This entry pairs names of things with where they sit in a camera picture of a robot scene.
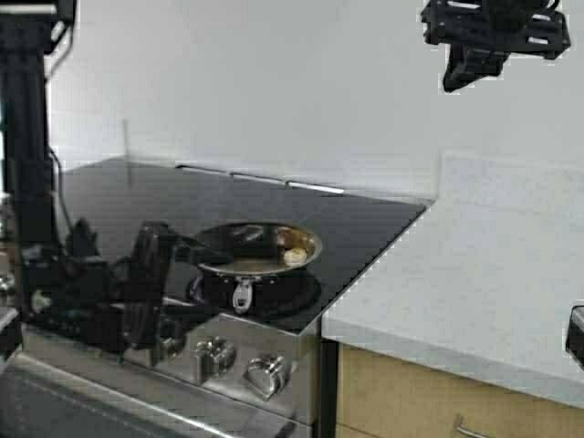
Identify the metal drawer handle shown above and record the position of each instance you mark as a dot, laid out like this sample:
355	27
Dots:
462	428

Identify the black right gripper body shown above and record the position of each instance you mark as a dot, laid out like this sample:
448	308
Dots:
482	35

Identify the steel frying pan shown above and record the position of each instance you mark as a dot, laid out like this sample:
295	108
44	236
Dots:
257	282

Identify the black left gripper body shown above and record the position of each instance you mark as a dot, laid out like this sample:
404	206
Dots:
141	287

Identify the beige wooden cabinet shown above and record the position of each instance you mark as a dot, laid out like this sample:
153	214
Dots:
379	396

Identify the middle stove knob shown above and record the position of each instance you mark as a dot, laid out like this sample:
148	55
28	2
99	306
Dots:
212	357

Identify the right stove knob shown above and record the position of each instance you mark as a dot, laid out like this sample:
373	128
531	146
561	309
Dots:
267	375

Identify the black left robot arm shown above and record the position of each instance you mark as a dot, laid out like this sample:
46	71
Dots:
63	284

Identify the black device at right edge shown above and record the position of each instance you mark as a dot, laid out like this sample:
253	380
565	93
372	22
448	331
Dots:
574	340

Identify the raw grey shrimp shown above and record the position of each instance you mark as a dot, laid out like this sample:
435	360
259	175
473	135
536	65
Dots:
295	256

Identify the stainless steel electric stove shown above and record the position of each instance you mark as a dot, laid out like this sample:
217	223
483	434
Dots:
57	387

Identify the stove knob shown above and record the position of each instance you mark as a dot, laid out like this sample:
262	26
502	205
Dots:
267	375
212	357

